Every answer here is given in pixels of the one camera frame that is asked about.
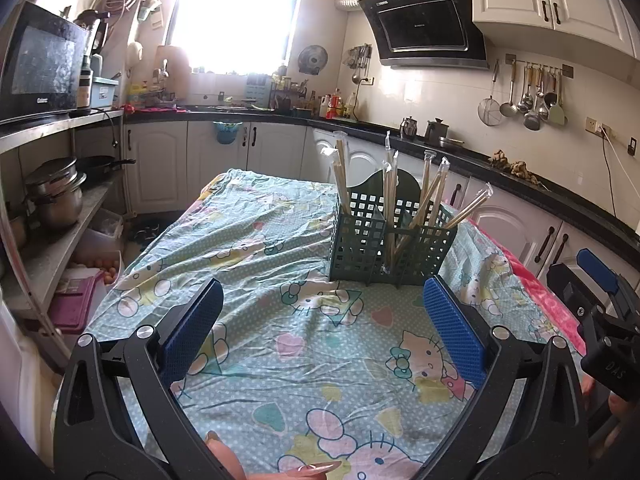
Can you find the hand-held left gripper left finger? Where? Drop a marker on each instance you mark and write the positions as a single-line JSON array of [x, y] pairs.
[[192, 330]]

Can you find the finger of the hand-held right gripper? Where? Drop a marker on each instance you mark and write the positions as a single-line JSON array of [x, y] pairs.
[[567, 285], [597, 270]]

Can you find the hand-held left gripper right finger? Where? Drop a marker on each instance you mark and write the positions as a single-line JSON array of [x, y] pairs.
[[455, 330]]

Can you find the green plastic utensil basket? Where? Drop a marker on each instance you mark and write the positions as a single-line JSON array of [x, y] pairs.
[[360, 250]]

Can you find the bunch of chopsticks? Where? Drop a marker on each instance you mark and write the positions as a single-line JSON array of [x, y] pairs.
[[343, 175]]

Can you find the small hanging utensils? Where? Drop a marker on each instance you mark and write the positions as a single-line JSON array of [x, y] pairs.
[[357, 57]]

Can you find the person's right hand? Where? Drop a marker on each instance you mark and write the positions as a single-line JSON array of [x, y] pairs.
[[620, 405]]

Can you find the person's left hand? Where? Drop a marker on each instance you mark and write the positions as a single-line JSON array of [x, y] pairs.
[[227, 462]]

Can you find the pink blanket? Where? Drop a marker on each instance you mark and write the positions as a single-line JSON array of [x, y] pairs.
[[545, 300]]

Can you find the box of brown eggs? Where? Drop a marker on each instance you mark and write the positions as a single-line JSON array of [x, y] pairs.
[[107, 270]]

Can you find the dark slippers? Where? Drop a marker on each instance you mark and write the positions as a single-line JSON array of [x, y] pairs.
[[147, 230]]

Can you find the cartoon cat printed tablecloth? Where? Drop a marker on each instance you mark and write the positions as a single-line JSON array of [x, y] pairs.
[[300, 360]]

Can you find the pink storage box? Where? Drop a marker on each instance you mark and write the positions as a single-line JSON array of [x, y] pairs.
[[75, 305]]

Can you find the ginger roots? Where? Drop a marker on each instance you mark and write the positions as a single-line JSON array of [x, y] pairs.
[[515, 166]]

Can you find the clear plastic storage box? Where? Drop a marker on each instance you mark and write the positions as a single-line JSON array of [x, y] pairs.
[[107, 224]]

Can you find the grey shelf unit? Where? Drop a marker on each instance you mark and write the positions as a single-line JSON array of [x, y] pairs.
[[55, 260]]

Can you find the black kitchen countertop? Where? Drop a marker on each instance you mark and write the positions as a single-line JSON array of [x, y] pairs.
[[470, 152]]

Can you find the row of hanging ladles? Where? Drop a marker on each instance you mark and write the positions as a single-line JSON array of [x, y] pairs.
[[532, 117]]

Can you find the white lower kitchen cabinets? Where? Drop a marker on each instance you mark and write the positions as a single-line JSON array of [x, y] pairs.
[[160, 160]]

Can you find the white plastic bag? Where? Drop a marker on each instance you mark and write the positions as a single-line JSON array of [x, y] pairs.
[[25, 385]]

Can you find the shallow steel pan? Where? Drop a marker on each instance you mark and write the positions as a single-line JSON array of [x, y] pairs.
[[451, 141]]

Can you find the black frying pan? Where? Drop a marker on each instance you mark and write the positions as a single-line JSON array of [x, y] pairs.
[[97, 164]]

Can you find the black lidded pot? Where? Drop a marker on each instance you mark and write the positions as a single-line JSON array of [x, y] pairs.
[[436, 131]]

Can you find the blue hanging bin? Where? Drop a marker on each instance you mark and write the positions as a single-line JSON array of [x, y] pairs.
[[226, 132]]

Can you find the steel teapot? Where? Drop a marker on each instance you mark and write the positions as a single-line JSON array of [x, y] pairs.
[[409, 129]]

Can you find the red cloth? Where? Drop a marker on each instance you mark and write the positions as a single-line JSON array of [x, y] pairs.
[[150, 108]]

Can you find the teal countertop box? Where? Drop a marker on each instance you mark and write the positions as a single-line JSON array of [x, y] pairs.
[[257, 87]]

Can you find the blue plastic box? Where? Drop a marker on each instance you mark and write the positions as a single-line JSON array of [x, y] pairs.
[[102, 94]]

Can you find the cluster of condiment bottles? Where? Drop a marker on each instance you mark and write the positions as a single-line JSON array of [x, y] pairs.
[[332, 107]]

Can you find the pale pink container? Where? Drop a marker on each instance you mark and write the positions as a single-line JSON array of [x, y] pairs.
[[172, 72]]

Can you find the dark bottle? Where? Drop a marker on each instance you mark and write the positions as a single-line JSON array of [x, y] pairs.
[[85, 85]]

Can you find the black range hood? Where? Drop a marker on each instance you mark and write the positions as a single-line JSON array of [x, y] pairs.
[[425, 25]]

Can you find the black microwave oven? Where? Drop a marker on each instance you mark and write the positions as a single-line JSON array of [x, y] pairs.
[[40, 60]]

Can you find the black electric kettle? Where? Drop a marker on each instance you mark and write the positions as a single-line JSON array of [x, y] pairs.
[[92, 30]]

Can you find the bright window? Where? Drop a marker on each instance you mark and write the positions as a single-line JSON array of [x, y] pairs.
[[235, 15]]

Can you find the black wall hook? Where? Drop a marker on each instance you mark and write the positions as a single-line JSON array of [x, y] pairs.
[[631, 147]]

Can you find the white wall socket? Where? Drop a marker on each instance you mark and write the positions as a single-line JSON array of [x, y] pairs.
[[597, 126]]

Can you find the metal utensil rail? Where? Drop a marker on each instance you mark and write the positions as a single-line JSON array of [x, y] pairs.
[[567, 70]]

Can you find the small wall fan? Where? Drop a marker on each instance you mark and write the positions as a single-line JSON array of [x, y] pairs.
[[313, 59]]

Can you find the pale green wall holder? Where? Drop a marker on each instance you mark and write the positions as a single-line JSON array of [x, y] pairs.
[[149, 9]]

